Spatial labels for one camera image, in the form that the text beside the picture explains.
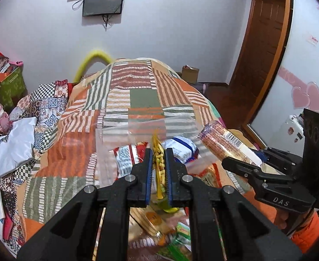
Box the operator hand orange sleeve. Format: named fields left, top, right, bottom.
left=274, top=209, right=319, bottom=253

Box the checkered patterned blanket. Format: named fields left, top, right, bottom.
left=9, top=79, right=70, bottom=153

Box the yellow curved headboard tube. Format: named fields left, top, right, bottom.
left=73, top=49, right=114, bottom=83

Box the white sticker covered suitcase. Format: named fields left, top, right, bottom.
left=268, top=114, right=305, bottom=156

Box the wall mounted black monitor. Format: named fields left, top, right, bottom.
left=82, top=0, right=123, bottom=17

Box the orange label cracker pack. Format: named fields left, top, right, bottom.
left=130, top=206, right=171, bottom=238

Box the patchwork striped bed quilt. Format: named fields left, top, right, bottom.
left=17, top=58, right=221, bottom=242

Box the brown wooden door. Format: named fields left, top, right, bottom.
left=228, top=0, right=295, bottom=126

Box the yellow mixed nuts snack bag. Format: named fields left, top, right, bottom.
left=152, top=130, right=168, bottom=210

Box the red chinese label snack bag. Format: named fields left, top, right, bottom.
left=198, top=163, right=222, bottom=188

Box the green edged crisps bag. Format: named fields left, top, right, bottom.
left=156, top=222, right=192, bottom=261

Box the white plastic mailer bag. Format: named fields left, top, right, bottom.
left=0, top=117, right=37, bottom=177

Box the blue white snack packet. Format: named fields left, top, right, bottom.
left=162, top=136, right=199, bottom=164

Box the green patterned storage box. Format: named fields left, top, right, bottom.
left=0, top=67, right=27, bottom=113

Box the brown cardboard box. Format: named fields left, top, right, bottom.
left=181, top=65, right=199, bottom=84

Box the clear biscuit roll pack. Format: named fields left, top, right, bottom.
left=198, top=121, right=281, bottom=175

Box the red white snack bag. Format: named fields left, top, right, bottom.
left=113, top=141, right=148, bottom=179

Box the pink heart wall decal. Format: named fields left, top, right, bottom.
left=292, top=82, right=319, bottom=112

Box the clear plastic storage bin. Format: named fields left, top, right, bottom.
left=94, top=114, right=220, bottom=188

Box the pink pig toy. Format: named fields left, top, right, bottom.
left=0, top=104, right=12, bottom=134

